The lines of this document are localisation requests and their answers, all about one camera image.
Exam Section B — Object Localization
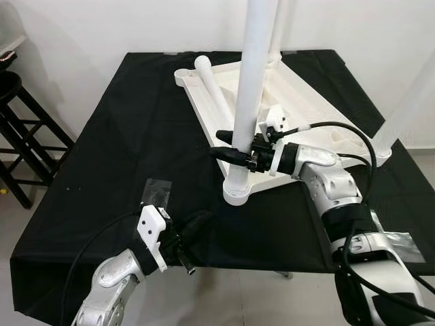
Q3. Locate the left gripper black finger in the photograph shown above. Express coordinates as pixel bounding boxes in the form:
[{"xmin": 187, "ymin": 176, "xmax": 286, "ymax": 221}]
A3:
[
  {"xmin": 187, "ymin": 213, "xmax": 215, "ymax": 237},
  {"xmin": 180, "ymin": 209, "xmax": 213, "ymax": 230}
]

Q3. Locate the white plastic table leg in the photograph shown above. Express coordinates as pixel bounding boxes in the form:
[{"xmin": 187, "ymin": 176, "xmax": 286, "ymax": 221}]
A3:
[
  {"xmin": 374, "ymin": 53, "xmax": 435, "ymax": 161},
  {"xmin": 223, "ymin": 0, "xmax": 280, "ymax": 204},
  {"xmin": 269, "ymin": 0, "xmax": 291, "ymax": 65},
  {"xmin": 194, "ymin": 56, "xmax": 236, "ymax": 127}
]

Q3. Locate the clear tape patch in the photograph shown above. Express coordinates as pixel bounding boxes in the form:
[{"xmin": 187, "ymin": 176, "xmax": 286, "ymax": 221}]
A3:
[
  {"xmin": 143, "ymin": 178, "xmax": 171, "ymax": 209},
  {"xmin": 370, "ymin": 231, "xmax": 426, "ymax": 266}
]

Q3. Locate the white plastic table top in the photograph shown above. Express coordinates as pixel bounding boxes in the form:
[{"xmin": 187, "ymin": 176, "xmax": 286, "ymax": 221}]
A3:
[{"xmin": 175, "ymin": 51, "xmax": 394, "ymax": 206}]

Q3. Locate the black tablecloth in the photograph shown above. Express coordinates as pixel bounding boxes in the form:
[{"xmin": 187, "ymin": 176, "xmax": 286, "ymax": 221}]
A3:
[{"xmin": 10, "ymin": 49, "xmax": 435, "ymax": 320}]

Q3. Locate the black round stool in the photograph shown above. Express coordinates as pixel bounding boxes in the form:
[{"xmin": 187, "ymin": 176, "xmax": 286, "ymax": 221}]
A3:
[{"xmin": 0, "ymin": 68, "xmax": 75, "ymax": 210}]

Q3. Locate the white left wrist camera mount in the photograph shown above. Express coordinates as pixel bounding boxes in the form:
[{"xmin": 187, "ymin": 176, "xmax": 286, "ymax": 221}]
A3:
[{"xmin": 138, "ymin": 204, "xmax": 171, "ymax": 273}]

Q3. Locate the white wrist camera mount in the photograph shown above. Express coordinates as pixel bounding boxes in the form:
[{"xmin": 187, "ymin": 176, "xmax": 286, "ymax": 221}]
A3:
[
  {"xmin": 264, "ymin": 105, "xmax": 287, "ymax": 147},
  {"xmin": 138, "ymin": 204, "xmax": 171, "ymax": 273}
]

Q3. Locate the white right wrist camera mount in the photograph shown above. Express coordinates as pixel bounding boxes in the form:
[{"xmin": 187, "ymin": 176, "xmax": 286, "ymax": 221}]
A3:
[{"xmin": 264, "ymin": 105, "xmax": 287, "ymax": 147}]

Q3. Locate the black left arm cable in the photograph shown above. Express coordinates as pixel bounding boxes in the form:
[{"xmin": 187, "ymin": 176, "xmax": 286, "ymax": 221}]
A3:
[{"xmin": 60, "ymin": 211, "xmax": 145, "ymax": 326}]

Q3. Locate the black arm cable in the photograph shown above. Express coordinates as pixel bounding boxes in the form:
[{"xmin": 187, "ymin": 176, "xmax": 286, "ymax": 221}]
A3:
[
  {"xmin": 60, "ymin": 211, "xmax": 145, "ymax": 326},
  {"xmin": 282, "ymin": 122, "xmax": 435, "ymax": 320}
]

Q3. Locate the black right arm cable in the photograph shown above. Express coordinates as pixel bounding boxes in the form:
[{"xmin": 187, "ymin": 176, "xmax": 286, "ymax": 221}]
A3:
[{"xmin": 282, "ymin": 122, "xmax": 435, "ymax": 320}]

